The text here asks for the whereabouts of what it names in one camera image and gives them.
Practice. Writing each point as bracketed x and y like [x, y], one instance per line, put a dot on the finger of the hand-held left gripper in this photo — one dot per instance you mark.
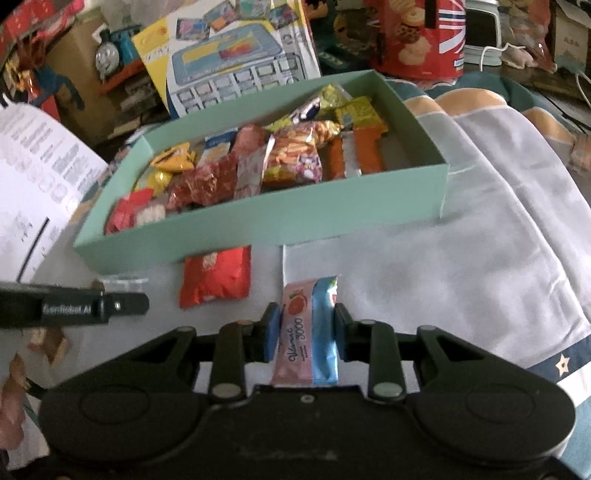
[127, 304]

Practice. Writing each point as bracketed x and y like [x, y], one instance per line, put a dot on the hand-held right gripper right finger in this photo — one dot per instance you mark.
[344, 337]

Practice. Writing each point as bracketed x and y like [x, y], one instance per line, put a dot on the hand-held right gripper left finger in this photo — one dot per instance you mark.
[273, 332]

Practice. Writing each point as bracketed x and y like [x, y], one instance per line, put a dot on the clear plastic cup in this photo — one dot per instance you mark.
[120, 282]

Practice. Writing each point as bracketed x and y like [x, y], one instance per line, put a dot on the pink blue sachet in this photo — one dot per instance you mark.
[300, 332]

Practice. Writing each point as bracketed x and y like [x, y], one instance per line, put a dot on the red packet with white logo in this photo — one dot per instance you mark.
[214, 277]

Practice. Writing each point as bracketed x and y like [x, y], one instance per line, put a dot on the clear bag of white snack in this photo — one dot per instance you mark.
[151, 214]

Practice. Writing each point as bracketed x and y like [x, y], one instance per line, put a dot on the green cardboard box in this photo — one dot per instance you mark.
[277, 212]

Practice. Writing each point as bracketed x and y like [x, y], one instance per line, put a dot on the dark red gold-edged packet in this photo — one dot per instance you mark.
[203, 184]

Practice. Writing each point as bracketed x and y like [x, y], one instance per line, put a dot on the yellow dark print packet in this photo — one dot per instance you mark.
[171, 157]

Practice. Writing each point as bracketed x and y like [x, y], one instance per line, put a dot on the fries print snack bag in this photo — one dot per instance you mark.
[291, 157]

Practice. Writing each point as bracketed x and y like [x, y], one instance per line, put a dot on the orange snack bar packet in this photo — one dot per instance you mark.
[369, 147]
[334, 159]

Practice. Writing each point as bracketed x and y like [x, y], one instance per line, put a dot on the square yellow snack packet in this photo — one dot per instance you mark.
[360, 113]

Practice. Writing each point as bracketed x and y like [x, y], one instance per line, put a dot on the silver blue snack packet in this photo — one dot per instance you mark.
[307, 110]

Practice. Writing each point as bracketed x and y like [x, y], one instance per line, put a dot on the yellow green snack packet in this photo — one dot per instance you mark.
[330, 98]

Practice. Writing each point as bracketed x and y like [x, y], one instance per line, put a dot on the red snack packet in box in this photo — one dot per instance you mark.
[127, 212]

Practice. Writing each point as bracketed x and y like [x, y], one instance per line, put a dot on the large white printed carton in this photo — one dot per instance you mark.
[32, 184]

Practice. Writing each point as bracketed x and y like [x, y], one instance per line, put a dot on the yellow silver snack packet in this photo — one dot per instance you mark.
[156, 181]

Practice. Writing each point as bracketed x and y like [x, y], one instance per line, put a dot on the pink fruit print packet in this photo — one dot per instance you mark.
[249, 170]

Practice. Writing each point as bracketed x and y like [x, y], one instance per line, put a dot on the blue white snack packet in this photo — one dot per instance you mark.
[217, 147]

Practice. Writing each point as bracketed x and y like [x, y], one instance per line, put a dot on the red blue toy figure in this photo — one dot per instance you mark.
[51, 90]

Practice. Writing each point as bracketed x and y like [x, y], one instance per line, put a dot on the brown cardboard box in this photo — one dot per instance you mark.
[78, 74]

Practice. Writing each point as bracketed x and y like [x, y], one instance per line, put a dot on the blue toy train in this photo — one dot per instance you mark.
[113, 53]

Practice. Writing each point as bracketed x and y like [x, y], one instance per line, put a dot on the keyboard print toy box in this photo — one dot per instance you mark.
[231, 69]

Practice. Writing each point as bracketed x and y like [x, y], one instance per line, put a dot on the red gold gift wrap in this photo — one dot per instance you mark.
[27, 23]

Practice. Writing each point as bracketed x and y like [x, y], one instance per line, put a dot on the red cookie tin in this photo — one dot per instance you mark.
[415, 41]

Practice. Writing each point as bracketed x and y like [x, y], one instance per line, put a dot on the white appliance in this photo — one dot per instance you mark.
[482, 27]

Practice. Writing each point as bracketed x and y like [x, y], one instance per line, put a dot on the clear plastic bag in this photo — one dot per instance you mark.
[531, 41]

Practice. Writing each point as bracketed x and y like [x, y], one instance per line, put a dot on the pale printed carton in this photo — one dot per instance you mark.
[572, 41]

